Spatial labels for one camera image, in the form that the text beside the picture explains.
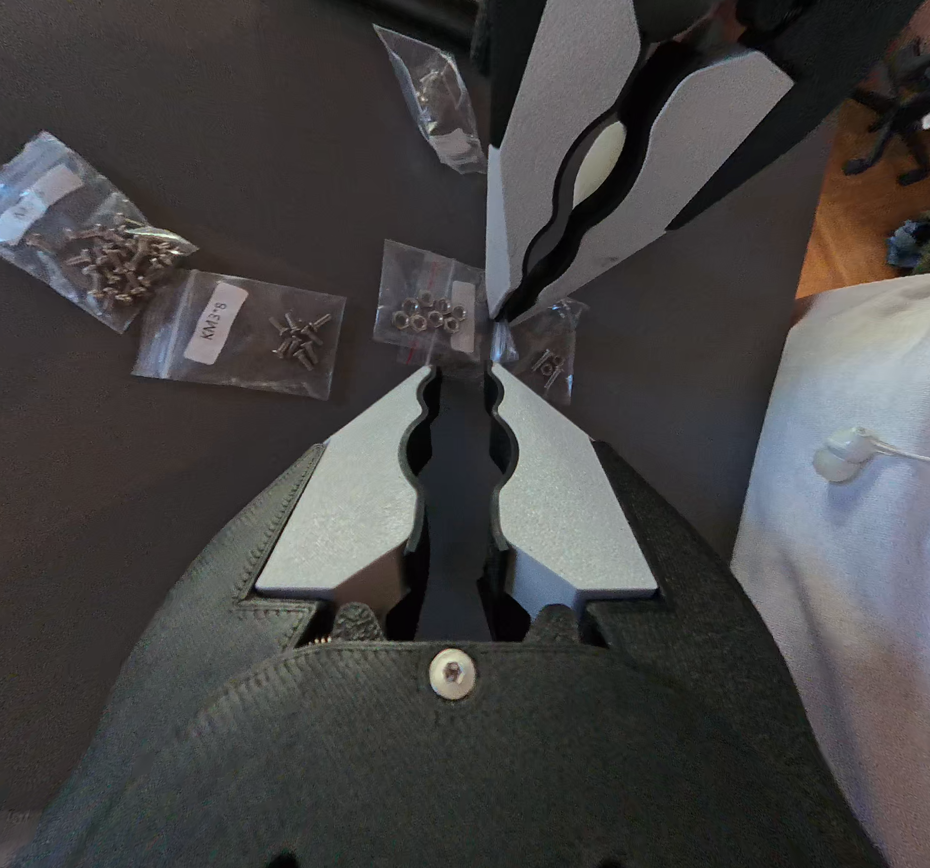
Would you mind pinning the blue green cloth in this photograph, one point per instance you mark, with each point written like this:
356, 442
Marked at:
912, 247

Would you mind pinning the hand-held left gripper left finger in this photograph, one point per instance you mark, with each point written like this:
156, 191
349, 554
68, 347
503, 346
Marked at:
341, 519

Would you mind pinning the dark grey desk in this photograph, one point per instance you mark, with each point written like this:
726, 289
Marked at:
218, 83

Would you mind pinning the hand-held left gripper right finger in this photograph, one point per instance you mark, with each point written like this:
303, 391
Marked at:
574, 519

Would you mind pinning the scattered small hardware bags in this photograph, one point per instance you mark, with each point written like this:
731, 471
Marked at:
240, 330

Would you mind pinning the single clear zip bag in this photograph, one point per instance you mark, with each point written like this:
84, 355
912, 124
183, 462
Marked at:
548, 363

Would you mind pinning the white earbud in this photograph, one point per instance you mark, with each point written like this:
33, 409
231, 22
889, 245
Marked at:
843, 457

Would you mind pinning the black office chair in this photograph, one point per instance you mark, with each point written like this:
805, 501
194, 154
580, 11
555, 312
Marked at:
894, 105

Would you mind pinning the white t-shirt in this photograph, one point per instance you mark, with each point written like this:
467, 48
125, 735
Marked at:
835, 628

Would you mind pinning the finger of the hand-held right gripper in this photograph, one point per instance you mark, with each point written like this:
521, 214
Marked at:
697, 134
552, 83

